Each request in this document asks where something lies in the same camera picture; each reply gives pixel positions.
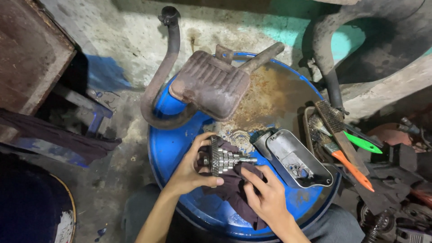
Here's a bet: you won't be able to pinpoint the silver oblong metal cover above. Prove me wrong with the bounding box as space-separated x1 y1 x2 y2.
250 128 334 189

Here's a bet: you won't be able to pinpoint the dark maroon rag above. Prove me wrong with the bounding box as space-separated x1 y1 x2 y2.
197 137 269 231

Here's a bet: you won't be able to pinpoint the heap of motorcycle parts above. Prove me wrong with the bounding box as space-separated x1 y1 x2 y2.
351 108 432 243

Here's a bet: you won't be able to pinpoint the green handled brush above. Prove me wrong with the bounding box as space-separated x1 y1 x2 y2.
308 114 384 155

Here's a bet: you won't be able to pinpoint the dark hanging cloth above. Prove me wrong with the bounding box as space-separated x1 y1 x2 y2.
0 108 123 166

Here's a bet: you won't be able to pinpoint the black rubber hose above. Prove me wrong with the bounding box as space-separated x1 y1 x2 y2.
322 67 349 115

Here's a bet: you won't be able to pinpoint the small metal rings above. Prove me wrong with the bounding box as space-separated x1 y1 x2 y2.
287 163 310 179

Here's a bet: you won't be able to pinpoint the dirty grey motorcycle frame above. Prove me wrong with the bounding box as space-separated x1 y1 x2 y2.
309 0 432 117

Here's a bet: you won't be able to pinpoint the brown metal tray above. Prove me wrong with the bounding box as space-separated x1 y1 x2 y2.
302 106 338 163

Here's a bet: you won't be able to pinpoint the person's grey trousers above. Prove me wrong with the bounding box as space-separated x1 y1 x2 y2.
121 183 367 243

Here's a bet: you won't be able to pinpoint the steel gear shaft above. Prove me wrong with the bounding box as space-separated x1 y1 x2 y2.
202 135 258 178

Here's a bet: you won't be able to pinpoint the rusty exhaust muffler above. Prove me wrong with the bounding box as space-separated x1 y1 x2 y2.
140 6 286 131

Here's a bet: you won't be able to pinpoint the orange handled paintbrush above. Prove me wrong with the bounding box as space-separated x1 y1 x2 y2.
310 130 375 193

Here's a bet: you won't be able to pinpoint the dark round drum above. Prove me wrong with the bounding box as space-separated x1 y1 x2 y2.
0 153 77 243

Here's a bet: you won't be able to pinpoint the rusty metal cabinet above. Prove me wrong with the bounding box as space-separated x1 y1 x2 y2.
0 0 77 117

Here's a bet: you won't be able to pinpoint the wooden wire brush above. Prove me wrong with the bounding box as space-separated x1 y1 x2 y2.
315 100 370 177

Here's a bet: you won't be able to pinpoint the person's right hand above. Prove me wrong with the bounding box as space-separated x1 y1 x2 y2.
240 165 288 224

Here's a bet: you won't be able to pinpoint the blue metal drum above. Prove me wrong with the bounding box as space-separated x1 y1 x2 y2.
147 52 342 242

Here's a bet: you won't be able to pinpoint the person's left hand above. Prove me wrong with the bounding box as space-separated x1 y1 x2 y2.
164 132 225 198

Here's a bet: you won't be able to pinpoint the blue metal stool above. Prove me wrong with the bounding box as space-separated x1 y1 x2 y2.
10 84 114 168

